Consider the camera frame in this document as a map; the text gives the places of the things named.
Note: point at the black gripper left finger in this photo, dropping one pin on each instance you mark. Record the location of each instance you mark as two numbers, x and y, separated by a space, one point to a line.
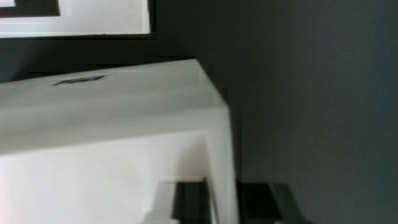
183 204

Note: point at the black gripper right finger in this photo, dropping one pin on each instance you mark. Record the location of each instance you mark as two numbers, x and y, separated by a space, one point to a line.
267 204

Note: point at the white drawer housing box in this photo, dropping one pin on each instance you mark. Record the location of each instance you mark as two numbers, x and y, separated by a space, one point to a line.
110 134

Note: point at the white marker tag plate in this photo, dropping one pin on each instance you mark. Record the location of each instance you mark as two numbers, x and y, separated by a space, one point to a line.
91 17

